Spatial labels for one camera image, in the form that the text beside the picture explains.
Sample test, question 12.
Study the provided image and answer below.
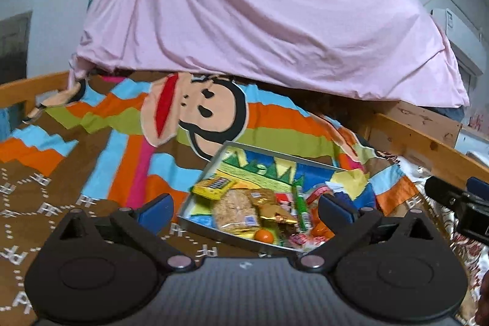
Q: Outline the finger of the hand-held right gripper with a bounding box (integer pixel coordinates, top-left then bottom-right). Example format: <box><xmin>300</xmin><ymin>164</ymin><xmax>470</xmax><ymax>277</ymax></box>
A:
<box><xmin>468</xmin><ymin>177</ymin><xmax>489</xmax><ymax>199</ymax></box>
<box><xmin>424</xmin><ymin>175</ymin><xmax>470</xmax><ymax>211</ymax></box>

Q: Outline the small clear red label packet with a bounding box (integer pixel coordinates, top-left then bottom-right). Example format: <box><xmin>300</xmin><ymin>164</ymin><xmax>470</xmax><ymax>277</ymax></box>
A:
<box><xmin>290</xmin><ymin>232</ymin><xmax>328</xmax><ymax>249</ymax></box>

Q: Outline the red white snack packet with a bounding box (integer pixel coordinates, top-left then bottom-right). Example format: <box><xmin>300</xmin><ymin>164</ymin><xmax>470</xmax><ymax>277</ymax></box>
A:
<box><xmin>306</xmin><ymin>185</ymin><xmax>335</xmax><ymax>205</ymax></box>

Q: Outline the metal tray with dinosaur drawing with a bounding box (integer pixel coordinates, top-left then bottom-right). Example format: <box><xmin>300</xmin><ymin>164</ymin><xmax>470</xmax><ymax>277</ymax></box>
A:
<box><xmin>178</xmin><ymin>141</ymin><xmax>379</xmax><ymax>254</ymax></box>

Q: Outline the brown printed blanket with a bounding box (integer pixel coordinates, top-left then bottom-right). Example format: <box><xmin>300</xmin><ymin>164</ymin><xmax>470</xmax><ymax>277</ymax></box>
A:
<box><xmin>0</xmin><ymin>70</ymin><xmax>425</xmax><ymax>326</ymax></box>

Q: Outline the small tangerine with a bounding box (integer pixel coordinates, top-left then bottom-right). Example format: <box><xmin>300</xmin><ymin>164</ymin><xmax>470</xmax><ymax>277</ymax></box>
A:
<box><xmin>254</xmin><ymin>229</ymin><xmax>276</xmax><ymax>245</ymax></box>

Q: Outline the floral cloth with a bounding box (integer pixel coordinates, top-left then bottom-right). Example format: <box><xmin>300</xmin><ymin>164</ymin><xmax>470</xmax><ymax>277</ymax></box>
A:
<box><xmin>401</xmin><ymin>158</ymin><xmax>489</xmax><ymax>315</ymax></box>

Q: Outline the clear packet of orange snacks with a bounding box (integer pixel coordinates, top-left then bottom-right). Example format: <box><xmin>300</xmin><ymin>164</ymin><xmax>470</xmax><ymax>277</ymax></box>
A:
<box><xmin>309</xmin><ymin>209</ymin><xmax>336</xmax><ymax>239</ymax></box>

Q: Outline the white air conditioner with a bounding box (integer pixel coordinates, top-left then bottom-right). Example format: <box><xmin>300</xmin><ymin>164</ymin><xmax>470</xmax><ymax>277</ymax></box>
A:
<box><xmin>430</xmin><ymin>7</ymin><xmax>487</xmax><ymax>52</ymax></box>

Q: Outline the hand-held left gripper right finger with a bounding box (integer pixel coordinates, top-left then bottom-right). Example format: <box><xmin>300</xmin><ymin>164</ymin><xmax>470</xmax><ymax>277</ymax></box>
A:
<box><xmin>297</xmin><ymin>193</ymin><xmax>457</xmax><ymax>271</ymax></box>

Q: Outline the clear nut brittle packet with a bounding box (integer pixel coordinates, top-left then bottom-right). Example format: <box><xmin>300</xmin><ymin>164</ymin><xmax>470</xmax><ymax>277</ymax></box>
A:
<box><xmin>248</xmin><ymin>189</ymin><xmax>299</xmax><ymax>236</ymax></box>

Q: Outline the dark window frame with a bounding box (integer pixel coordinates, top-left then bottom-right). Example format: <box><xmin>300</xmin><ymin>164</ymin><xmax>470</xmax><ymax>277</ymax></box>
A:
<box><xmin>0</xmin><ymin>10</ymin><xmax>33</xmax><ymax>83</ymax></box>

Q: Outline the person's right forearm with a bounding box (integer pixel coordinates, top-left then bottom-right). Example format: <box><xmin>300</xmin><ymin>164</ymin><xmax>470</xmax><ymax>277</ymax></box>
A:
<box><xmin>476</xmin><ymin>269</ymin><xmax>489</xmax><ymax>326</ymax></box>

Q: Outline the pink sheet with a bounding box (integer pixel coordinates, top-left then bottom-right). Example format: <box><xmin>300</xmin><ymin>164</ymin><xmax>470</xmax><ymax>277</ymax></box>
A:
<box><xmin>69</xmin><ymin>0</ymin><xmax>470</xmax><ymax>109</ymax></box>

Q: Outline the green candy tube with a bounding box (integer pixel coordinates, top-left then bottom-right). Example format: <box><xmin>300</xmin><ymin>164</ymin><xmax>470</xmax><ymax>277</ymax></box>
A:
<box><xmin>292</xmin><ymin>176</ymin><xmax>312</xmax><ymax>232</ymax></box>

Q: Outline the grain crisp bar packet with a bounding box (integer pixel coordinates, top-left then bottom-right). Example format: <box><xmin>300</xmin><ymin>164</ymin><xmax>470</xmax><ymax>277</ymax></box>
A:
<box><xmin>212</xmin><ymin>190</ymin><xmax>257</xmax><ymax>234</ymax></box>

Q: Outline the yellow snack packet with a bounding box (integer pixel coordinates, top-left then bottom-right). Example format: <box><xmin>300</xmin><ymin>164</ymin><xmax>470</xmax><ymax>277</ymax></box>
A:
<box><xmin>192</xmin><ymin>177</ymin><xmax>236</xmax><ymax>201</ymax></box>

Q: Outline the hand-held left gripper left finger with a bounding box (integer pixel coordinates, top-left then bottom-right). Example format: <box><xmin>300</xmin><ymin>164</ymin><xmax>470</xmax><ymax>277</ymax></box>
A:
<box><xmin>40</xmin><ymin>193</ymin><xmax>193</xmax><ymax>271</ymax></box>

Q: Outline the wooden bed frame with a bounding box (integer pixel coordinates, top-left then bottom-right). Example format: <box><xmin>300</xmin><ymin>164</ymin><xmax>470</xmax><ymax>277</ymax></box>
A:
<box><xmin>0</xmin><ymin>72</ymin><xmax>489</xmax><ymax>190</ymax></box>

